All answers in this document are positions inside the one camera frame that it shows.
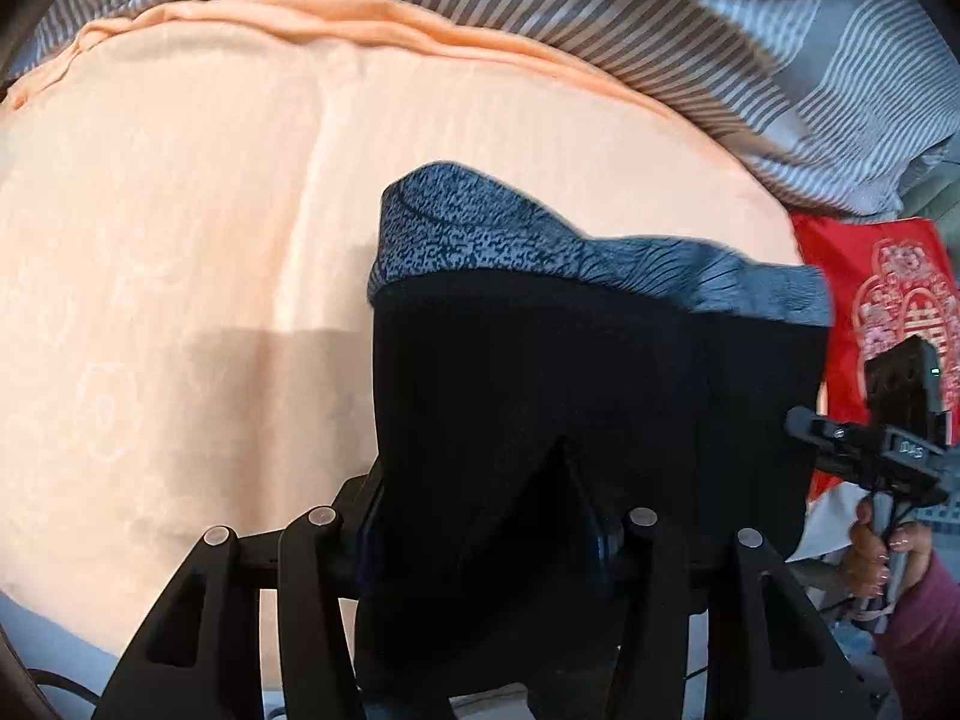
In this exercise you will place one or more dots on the red printed cloth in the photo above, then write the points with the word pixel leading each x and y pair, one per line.
pixel 870 285

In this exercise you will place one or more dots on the orange blanket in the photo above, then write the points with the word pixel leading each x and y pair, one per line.
pixel 187 240

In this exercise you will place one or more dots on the person's right forearm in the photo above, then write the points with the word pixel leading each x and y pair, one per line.
pixel 930 630

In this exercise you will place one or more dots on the person's right hand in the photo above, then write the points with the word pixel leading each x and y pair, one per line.
pixel 874 551

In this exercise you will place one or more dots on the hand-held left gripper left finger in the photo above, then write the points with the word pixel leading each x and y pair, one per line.
pixel 361 514

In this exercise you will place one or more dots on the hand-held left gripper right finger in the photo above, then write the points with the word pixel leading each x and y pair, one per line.
pixel 604 544

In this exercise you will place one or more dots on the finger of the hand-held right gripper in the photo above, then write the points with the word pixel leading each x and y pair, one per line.
pixel 821 431

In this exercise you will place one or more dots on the grey striped duvet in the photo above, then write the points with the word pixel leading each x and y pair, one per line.
pixel 675 45

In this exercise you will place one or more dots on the black pants with grey waistband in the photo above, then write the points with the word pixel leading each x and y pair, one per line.
pixel 525 390

